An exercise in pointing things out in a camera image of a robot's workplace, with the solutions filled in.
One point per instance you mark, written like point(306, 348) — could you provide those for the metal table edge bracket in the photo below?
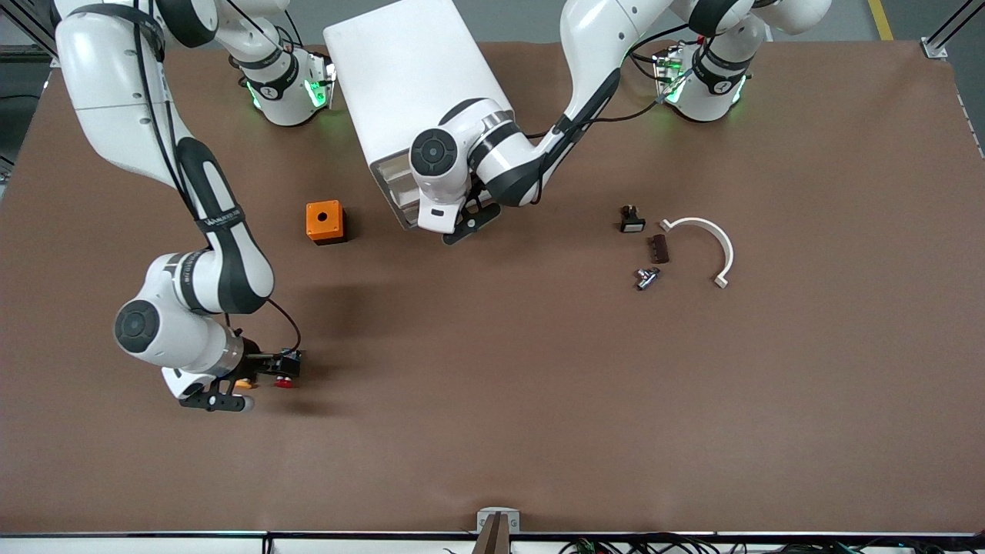
point(483, 520)

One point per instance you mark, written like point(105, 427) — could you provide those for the orange button enclosure box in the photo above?
point(323, 221)

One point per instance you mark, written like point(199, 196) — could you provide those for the red mushroom push button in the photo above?
point(291, 362)

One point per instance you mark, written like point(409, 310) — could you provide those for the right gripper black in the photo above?
point(259, 362)

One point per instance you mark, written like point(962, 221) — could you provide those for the brown rectangular block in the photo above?
point(659, 249)

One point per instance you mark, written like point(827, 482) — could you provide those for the aluminium frame post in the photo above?
point(933, 48)
point(38, 29)

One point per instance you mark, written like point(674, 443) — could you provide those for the white table edge rail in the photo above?
point(154, 545)

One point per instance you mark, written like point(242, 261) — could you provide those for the white-capped black push button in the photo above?
point(632, 225)

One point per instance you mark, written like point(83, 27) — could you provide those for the left white Franka arm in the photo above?
point(592, 46)

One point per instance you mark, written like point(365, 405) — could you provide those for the right white Franka arm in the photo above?
point(115, 92)

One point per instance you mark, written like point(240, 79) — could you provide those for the chrome metal valve fitting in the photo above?
point(646, 278)

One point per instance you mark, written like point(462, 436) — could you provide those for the white plastic drawer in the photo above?
point(392, 185)

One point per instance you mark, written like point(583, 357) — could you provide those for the white drawer cabinet housing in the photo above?
point(400, 69)

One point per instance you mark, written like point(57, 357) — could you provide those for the orange mushroom push button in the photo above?
point(245, 383)

